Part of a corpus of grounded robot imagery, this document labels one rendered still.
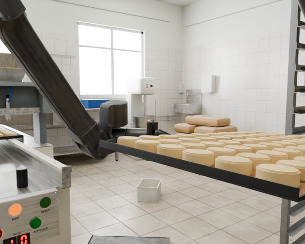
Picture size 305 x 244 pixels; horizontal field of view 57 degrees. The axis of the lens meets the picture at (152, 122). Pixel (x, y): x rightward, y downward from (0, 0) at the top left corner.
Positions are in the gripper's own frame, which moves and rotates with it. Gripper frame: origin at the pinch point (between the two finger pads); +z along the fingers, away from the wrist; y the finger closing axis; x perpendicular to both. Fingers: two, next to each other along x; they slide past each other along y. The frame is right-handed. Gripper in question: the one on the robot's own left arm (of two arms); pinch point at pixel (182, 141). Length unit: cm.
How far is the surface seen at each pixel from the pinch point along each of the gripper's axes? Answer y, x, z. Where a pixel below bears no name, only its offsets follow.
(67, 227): 30.7, -10.9, -34.9
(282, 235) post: 49, -54, 49
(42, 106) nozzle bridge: -5, -71, -72
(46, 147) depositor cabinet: 17, -72, -70
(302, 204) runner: 37, -63, 61
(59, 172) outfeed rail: 12.0, -7.3, -35.9
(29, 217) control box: 23.5, -0.3, -41.5
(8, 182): 17, -12, -55
